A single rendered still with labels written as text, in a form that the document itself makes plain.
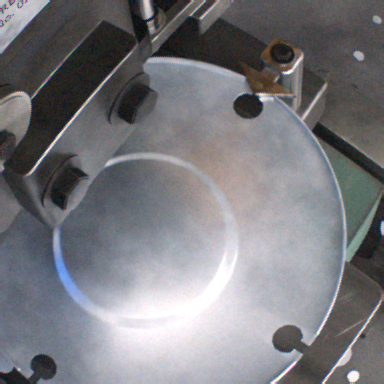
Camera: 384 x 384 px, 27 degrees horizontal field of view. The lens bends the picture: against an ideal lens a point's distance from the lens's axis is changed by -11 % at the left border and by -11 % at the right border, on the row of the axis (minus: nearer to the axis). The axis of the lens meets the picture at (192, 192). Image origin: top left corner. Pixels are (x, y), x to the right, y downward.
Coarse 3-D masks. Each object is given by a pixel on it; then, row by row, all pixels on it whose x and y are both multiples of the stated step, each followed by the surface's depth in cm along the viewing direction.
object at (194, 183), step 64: (192, 64) 66; (192, 128) 64; (256, 128) 63; (128, 192) 62; (192, 192) 61; (256, 192) 62; (320, 192) 61; (0, 256) 61; (64, 256) 60; (128, 256) 60; (192, 256) 60; (256, 256) 60; (320, 256) 60; (0, 320) 59; (64, 320) 59; (128, 320) 58; (192, 320) 59; (256, 320) 58; (320, 320) 58
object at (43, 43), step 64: (0, 0) 34; (64, 0) 40; (0, 64) 38; (64, 64) 44; (128, 64) 45; (0, 128) 40; (64, 128) 43; (128, 128) 51; (0, 192) 47; (64, 192) 45
